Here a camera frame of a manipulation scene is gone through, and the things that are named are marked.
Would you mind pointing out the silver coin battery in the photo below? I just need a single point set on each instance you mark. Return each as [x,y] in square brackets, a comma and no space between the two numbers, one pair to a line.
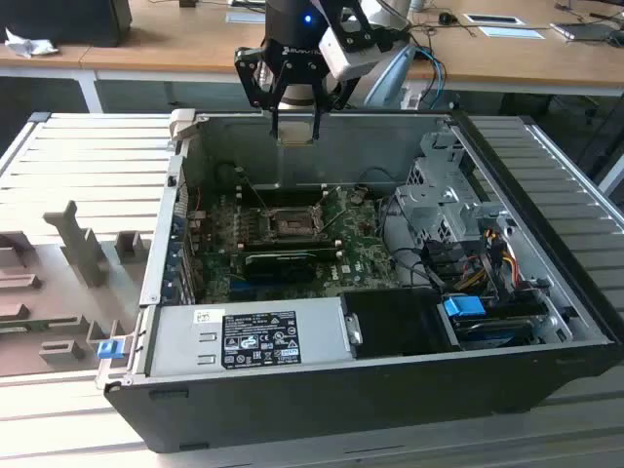
[358,197]

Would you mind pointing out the silver power supply unit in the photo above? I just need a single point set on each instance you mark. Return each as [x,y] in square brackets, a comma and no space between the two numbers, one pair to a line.
[185,341]

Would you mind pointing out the grey parts rack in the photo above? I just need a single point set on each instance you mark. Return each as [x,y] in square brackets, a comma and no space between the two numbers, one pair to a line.
[58,292]

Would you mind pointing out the green motherboard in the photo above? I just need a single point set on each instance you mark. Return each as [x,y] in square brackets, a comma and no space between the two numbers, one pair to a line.
[361,253]

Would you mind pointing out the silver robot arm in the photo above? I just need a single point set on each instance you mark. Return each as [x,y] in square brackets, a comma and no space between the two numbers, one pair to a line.
[297,97]

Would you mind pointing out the blue expansion slot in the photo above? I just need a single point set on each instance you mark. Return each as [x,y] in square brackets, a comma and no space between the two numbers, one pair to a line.
[244,288]

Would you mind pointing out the CPU socket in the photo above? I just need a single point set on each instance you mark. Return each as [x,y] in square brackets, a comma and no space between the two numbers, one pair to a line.
[290,224]

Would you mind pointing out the grey flat notebook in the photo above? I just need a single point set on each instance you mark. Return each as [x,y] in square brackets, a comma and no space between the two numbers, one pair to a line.
[585,31]

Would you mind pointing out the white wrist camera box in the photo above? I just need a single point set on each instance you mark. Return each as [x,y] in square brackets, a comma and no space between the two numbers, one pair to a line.
[346,61]

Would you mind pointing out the black box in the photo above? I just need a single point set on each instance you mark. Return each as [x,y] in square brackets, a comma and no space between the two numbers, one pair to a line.
[63,19]

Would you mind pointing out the blue disk carrier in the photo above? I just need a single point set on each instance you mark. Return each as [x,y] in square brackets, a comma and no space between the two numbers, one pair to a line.
[463,307]

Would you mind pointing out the green RAM stick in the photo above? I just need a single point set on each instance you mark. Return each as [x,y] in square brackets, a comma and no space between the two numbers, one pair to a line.
[39,325]

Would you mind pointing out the wooden office desk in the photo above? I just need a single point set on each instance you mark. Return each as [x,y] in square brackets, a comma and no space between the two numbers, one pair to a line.
[66,62]
[195,44]

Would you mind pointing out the beige plastic case latch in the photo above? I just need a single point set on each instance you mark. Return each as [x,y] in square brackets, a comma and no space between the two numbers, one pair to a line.
[181,122]

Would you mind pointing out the black computer mouse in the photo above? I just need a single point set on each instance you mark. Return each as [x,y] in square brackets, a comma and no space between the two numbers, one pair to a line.
[446,18]

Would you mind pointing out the thin metal locking lever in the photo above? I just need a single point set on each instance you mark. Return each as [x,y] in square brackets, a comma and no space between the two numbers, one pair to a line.
[253,188]
[339,215]

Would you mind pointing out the silver CPU plate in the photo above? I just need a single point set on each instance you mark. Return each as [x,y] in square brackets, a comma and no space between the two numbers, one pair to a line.
[295,134]

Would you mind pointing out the black hard disk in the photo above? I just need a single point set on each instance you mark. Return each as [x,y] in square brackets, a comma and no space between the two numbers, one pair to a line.
[492,334]

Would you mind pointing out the silver metal drive cage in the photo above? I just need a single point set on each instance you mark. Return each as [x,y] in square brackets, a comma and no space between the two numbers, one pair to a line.
[439,205]

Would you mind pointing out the black open PC case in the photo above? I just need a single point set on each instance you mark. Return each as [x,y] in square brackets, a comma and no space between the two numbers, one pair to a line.
[292,414]

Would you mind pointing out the grey desk hatch plate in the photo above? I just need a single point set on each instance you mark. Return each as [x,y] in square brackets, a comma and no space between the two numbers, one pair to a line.
[244,17]

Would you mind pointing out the black RAM slot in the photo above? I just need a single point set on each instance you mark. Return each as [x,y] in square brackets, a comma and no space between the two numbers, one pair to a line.
[292,248]
[292,194]
[292,199]
[292,189]
[292,204]
[292,242]

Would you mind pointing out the crumpled white paper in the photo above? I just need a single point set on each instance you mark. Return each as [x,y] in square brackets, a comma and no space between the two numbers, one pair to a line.
[29,45]

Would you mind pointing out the black graphics card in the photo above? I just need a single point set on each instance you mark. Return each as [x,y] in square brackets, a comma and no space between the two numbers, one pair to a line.
[278,268]

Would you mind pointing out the white framed desk hatch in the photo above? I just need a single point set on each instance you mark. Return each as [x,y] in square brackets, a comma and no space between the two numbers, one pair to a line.
[492,18]

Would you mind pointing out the pale desk hatch plate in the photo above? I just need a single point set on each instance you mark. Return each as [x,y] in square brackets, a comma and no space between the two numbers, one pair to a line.
[512,32]

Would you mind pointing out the blue plastic latch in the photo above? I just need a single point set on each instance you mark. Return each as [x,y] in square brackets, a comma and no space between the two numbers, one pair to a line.
[108,350]

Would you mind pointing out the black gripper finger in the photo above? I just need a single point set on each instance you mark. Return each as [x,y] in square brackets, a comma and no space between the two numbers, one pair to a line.
[248,78]
[318,117]

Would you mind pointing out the small dark box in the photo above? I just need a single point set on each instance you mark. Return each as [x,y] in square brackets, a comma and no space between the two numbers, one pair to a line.
[187,3]

